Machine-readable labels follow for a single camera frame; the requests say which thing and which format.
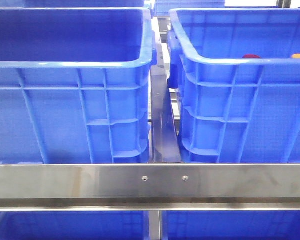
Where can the red mushroom push button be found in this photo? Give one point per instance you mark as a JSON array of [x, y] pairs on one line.
[[251, 56]]

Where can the large blue crate left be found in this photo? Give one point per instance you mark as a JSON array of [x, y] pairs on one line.
[[74, 85]]

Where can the large blue crate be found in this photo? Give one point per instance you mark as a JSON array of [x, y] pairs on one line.
[[235, 110], [74, 85]]

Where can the large blue crate right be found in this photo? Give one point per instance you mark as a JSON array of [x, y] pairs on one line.
[[235, 110]]

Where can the lower blue crate right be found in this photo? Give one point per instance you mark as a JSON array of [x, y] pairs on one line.
[[232, 225]]

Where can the far blue crate right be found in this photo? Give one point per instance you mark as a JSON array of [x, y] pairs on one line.
[[162, 7]]

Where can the lower blue crate left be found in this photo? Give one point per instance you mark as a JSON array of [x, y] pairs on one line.
[[74, 225]]

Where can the far blue crate left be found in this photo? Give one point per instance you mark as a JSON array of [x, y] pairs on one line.
[[76, 4]]

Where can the steel centre divider rail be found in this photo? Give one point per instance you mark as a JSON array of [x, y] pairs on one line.
[[165, 148]]

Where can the steel rack front rail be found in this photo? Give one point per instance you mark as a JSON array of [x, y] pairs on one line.
[[149, 187]]

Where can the steel vertical rack post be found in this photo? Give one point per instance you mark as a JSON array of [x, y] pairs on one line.
[[155, 225]]

